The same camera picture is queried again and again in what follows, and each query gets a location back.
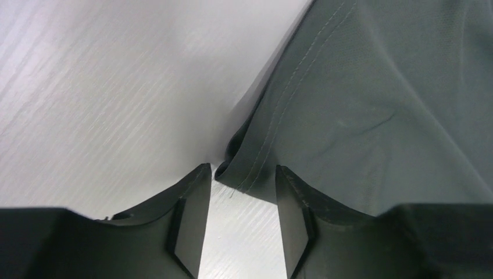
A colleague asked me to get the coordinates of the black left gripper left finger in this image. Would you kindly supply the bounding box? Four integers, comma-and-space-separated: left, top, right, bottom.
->
1, 163, 212, 278

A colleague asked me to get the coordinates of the dark grey t-shirt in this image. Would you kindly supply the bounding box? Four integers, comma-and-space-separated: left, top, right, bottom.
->
215, 1, 492, 215

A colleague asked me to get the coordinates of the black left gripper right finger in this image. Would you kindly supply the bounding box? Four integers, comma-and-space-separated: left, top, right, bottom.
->
275, 165, 492, 278

